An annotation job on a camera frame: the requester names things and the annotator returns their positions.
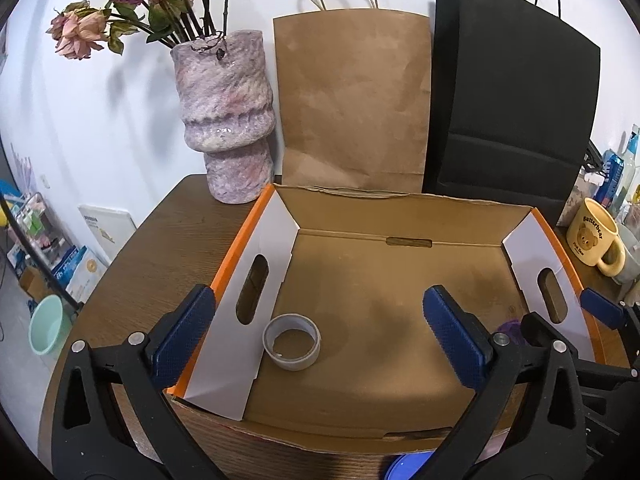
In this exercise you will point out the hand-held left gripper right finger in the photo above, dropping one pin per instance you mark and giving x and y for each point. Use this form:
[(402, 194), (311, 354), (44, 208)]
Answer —
[(452, 335)]

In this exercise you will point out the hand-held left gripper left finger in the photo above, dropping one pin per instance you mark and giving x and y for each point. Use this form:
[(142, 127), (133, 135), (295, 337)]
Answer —
[(182, 330)]

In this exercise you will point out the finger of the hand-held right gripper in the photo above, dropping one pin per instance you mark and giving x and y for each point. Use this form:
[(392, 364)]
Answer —
[(602, 307), (600, 370)]

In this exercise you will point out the purple lid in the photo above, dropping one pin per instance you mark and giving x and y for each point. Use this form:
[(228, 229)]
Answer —
[(512, 331)]

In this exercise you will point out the red cardboard box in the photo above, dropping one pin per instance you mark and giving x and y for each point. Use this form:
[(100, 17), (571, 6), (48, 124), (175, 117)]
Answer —
[(375, 310)]

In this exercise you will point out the grey tape roll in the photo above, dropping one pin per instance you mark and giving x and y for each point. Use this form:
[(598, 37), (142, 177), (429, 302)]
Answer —
[(280, 358)]

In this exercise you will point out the blue ridged lid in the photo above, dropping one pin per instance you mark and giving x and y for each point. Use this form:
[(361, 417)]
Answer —
[(407, 467)]

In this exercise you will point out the yellow bear mug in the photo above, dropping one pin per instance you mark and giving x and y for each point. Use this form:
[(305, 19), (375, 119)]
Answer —
[(590, 235)]

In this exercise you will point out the clear container with black lid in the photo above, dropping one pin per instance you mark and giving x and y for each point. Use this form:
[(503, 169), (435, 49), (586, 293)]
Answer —
[(580, 200)]

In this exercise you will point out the blue and white box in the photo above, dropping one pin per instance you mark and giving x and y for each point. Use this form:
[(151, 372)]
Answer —
[(75, 267)]

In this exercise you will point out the white board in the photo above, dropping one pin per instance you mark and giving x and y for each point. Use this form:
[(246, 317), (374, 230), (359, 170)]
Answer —
[(107, 230)]

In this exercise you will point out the blue drink can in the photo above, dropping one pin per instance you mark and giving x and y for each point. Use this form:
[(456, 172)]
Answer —
[(612, 175)]

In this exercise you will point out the mint green bucket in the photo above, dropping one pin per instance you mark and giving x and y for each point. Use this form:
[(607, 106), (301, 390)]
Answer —
[(47, 330)]

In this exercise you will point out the clear bottle with blue label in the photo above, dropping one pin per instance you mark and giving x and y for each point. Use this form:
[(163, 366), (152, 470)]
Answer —
[(631, 170)]

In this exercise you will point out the small brown carton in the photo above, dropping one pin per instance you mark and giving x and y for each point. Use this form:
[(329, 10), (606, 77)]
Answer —
[(32, 282)]

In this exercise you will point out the black light stand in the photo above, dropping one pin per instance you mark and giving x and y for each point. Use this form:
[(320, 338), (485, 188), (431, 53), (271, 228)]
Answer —
[(30, 245)]

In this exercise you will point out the cluttered storage rack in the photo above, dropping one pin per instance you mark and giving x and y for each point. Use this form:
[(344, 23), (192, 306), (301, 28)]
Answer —
[(25, 220)]

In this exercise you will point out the pink marbled vase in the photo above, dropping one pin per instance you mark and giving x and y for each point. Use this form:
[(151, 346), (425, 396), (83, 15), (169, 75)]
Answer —
[(225, 110)]

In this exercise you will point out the black paper bag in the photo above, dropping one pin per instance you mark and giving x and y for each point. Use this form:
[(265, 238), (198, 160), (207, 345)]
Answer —
[(515, 85)]

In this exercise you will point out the brown paper bag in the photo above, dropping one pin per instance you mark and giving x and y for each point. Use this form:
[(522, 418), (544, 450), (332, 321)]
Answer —
[(350, 100)]

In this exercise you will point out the dried rose bouquet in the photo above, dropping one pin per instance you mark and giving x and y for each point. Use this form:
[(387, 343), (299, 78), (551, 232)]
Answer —
[(82, 35)]

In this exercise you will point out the white wall outlet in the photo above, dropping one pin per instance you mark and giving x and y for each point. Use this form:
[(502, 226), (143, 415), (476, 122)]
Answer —
[(45, 181)]

